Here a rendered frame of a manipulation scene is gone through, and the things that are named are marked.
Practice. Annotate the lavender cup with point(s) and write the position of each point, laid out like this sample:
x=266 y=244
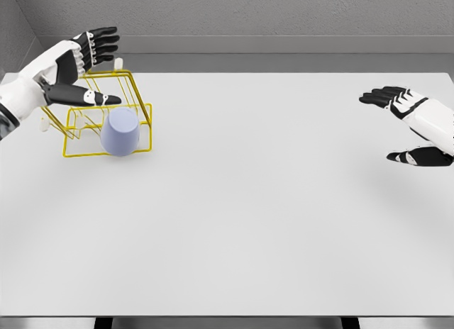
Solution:
x=120 y=132

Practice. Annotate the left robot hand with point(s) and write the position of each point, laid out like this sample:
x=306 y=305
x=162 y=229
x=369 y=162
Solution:
x=53 y=65

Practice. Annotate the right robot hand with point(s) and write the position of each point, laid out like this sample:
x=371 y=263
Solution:
x=429 y=120

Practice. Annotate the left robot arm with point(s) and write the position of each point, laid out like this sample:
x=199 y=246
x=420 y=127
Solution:
x=16 y=98

